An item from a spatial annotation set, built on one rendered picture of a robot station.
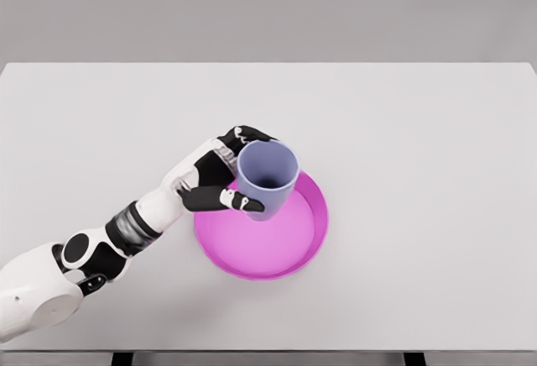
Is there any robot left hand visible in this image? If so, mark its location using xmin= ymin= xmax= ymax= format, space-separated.
xmin=160 ymin=124 xmax=279 ymax=215

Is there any lavender plastic cup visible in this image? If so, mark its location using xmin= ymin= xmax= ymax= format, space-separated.
xmin=236 ymin=139 xmax=300 ymax=222

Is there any pink round plate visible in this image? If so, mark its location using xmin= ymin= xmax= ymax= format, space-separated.
xmin=193 ymin=170 xmax=329 ymax=283

